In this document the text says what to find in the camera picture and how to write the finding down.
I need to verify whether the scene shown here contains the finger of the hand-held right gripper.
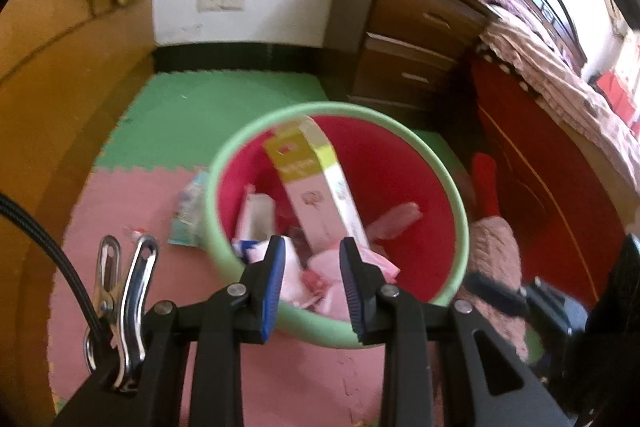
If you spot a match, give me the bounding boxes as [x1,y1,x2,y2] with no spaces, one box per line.
[468,270,529,316]

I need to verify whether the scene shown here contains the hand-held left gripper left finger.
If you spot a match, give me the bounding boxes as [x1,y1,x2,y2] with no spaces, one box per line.
[50,235,286,427]

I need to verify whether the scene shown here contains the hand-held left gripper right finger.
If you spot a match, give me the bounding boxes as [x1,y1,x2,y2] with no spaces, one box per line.
[340,238,568,427]

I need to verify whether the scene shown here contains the white and blue device box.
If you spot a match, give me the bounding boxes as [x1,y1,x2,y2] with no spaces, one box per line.
[232,192,277,260]

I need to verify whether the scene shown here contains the light blue wet wipes pack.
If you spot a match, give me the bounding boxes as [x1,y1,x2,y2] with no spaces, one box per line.
[167,169,212,248]

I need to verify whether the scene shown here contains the red bin with green rim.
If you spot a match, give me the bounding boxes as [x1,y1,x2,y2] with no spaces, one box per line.
[206,102,471,350]

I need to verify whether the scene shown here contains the red bed cover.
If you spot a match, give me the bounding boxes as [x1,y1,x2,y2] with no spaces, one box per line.
[467,57,631,308]

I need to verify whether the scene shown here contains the person's red sock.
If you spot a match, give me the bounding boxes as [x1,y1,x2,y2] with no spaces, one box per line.
[471,152,502,220]

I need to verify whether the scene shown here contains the tall white yellow-green box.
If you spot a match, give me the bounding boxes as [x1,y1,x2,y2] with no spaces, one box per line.
[262,116,372,254]

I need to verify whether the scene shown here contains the pink foam floor mat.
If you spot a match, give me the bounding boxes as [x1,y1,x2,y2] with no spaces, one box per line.
[50,164,451,427]

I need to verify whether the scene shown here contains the green foam floor mat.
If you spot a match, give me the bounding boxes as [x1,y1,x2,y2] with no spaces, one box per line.
[94,71,466,178]

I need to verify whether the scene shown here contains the pink floral quilt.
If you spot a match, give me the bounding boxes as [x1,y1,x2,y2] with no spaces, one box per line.
[477,0,640,195]

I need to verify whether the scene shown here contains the red pillow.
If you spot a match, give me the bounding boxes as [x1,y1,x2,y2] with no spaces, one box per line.
[596,71,640,125]

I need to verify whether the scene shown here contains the dark wooden nightstand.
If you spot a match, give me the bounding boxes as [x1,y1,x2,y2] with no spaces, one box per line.
[335,0,501,128]

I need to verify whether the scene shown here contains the light wooden wardrobe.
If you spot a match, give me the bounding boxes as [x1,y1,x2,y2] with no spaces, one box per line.
[0,0,156,408]

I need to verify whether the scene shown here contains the black braided cable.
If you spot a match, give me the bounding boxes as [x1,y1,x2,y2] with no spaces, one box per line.
[0,193,108,358]

